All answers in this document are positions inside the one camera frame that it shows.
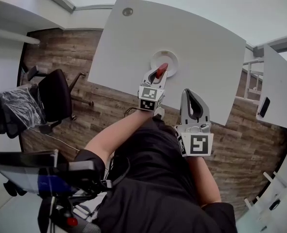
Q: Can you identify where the white floor cable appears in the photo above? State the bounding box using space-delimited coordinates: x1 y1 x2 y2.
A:
29 127 81 152

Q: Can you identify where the white round plate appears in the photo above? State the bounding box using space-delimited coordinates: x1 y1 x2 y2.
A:
150 50 179 78

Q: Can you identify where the black smartphone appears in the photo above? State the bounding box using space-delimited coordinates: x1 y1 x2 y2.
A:
258 97 271 118

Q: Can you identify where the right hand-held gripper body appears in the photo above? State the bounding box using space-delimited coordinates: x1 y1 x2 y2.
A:
174 121 214 157

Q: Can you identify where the person's left forearm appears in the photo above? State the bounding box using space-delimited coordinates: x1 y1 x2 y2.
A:
84 108 155 166

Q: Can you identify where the plastic-wrapped black chair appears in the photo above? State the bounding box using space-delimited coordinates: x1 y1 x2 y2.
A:
0 87 46 139

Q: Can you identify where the large white table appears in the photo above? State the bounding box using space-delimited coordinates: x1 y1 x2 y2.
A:
87 0 247 126

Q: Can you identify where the black office chair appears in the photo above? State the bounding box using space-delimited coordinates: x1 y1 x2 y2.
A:
21 66 95 134

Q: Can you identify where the black equipment stand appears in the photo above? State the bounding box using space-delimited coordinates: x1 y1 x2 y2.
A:
37 195 105 233

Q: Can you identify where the thin black cable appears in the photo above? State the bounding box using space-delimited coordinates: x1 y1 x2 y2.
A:
124 106 141 115

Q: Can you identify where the small white table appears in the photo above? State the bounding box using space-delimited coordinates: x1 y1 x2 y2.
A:
235 44 287 131

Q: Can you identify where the person's right forearm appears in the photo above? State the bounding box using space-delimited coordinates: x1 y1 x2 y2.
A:
186 155 221 207

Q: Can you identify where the black monitor screen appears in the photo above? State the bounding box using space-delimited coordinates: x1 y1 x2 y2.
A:
0 149 98 195

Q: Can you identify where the person's black clothing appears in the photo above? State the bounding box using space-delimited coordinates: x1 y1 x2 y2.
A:
74 115 237 233

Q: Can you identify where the thick black cable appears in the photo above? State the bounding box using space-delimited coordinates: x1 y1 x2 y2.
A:
108 156 132 188

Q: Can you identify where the red block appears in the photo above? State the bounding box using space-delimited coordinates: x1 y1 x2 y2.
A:
155 62 169 80

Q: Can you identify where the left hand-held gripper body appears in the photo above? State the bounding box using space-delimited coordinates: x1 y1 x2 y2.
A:
137 79 166 112

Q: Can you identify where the white rack frame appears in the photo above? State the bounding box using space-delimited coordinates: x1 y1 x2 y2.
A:
244 171 287 233

